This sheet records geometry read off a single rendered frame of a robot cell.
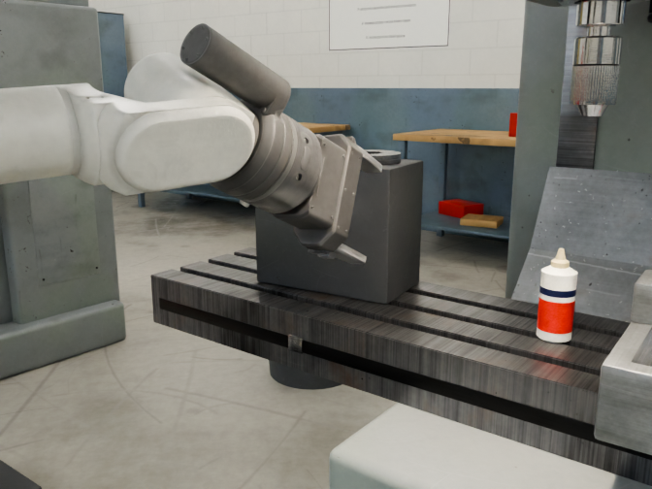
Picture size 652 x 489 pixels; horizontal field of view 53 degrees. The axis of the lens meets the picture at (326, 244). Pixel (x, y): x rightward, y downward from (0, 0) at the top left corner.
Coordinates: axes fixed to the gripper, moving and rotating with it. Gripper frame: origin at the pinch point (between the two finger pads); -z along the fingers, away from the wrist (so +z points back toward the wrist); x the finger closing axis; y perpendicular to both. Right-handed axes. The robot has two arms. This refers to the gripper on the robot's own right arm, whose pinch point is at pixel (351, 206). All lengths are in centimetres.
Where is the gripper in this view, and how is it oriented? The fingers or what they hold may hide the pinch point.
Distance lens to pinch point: 70.7
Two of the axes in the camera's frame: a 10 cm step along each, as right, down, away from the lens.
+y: -7.8, -0.2, 6.3
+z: -6.0, -2.7, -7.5
